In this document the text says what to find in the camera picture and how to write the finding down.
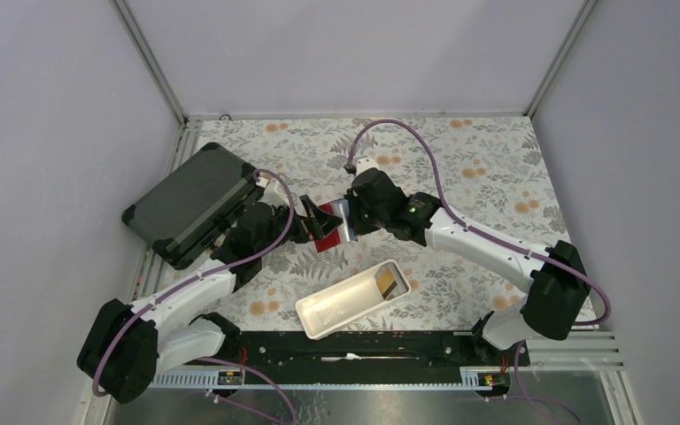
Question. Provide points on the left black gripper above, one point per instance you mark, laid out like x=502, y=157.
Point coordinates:
x=324, y=221

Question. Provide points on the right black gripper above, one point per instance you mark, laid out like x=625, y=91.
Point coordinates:
x=359, y=227

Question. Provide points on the red card holder wallet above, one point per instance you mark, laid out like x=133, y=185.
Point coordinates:
x=335, y=225

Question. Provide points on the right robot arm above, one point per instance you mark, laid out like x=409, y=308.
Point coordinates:
x=549, y=277

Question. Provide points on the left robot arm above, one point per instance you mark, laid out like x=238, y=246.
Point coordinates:
x=128, y=344

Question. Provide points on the gold credit card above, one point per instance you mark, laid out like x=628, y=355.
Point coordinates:
x=389, y=284

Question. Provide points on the white plastic tray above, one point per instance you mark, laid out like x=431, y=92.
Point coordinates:
x=339, y=305

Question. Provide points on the floral table mat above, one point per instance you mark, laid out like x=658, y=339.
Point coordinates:
x=490, y=169

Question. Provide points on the black hard case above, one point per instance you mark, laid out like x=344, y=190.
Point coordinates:
x=194, y=204

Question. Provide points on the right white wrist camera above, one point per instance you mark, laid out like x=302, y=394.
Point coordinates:
x=360, y=165

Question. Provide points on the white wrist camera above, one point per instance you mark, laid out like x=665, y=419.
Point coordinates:
x=273, y=193
x=360, y=165

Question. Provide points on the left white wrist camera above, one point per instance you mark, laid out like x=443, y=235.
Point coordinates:
x=273, y=193

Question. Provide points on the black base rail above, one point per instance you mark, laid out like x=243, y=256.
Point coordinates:
x=388, y=360

